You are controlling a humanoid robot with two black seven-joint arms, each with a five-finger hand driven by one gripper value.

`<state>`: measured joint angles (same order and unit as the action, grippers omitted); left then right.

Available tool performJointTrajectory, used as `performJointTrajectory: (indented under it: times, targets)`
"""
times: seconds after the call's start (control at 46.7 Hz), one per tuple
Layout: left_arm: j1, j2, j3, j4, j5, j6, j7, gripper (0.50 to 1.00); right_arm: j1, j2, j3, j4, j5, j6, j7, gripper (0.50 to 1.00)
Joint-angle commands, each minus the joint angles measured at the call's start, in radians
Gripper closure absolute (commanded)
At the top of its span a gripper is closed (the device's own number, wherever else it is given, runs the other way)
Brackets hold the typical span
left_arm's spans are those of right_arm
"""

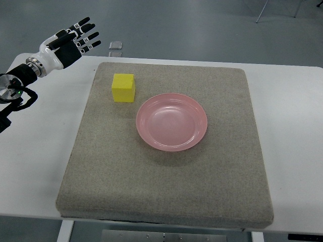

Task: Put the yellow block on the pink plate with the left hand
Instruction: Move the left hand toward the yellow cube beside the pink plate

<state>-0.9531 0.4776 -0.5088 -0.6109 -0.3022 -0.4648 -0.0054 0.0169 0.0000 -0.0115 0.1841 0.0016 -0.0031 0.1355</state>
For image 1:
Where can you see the white table frame leg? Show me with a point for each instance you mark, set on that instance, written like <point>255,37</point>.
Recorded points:
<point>65,231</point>

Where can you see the beige fabric mat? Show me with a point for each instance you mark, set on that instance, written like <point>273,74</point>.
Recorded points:
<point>112,174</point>

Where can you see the pink plate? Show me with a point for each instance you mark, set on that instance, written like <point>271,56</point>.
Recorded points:
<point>171,122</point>

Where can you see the grey metal crossbar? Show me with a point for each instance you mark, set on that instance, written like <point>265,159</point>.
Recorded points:
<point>124,235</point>

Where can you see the floor outlet cover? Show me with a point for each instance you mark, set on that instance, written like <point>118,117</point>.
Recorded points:
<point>115,45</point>

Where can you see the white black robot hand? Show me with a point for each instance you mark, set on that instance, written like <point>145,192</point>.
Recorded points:
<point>66,46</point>

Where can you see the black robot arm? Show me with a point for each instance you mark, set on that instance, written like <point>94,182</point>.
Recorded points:
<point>14,90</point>

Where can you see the yellow foam block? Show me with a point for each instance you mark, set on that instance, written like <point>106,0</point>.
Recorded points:
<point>123,88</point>

